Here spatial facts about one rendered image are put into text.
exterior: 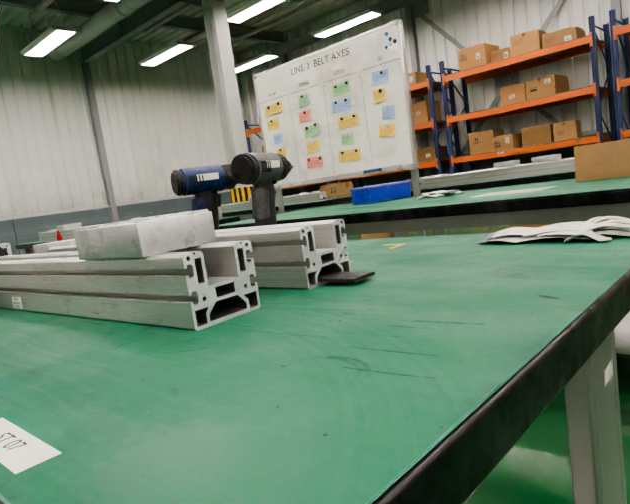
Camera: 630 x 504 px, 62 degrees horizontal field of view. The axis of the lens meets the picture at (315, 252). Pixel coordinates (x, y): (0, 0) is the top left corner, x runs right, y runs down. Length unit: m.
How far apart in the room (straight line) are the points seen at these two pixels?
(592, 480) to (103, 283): 0.75
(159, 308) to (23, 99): 12.75
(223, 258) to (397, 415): 0.38
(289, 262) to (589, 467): 0.53
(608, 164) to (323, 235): 1.84
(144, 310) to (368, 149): 3.39
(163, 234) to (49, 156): 12.65
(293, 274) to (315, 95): 3.61
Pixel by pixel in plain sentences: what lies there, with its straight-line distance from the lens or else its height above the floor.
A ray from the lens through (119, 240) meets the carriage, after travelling 0.67.
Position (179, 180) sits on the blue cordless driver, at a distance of 1.17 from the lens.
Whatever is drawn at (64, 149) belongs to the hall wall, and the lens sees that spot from 13.40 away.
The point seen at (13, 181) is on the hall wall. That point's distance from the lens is 12.91.
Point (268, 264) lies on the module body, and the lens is 0.77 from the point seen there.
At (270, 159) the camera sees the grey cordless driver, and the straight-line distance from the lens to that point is 1.04.
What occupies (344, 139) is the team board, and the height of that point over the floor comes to 1.25.
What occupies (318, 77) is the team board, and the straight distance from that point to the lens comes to 4.27.
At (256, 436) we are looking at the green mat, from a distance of 0.32.
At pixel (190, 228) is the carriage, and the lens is 0.67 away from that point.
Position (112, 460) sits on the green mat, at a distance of 0.34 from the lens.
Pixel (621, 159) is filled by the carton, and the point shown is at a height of 0.85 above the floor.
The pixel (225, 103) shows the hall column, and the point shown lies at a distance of 9.65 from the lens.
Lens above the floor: 0.92
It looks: 7 degrees down
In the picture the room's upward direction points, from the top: 8 degrees counter-clockwise
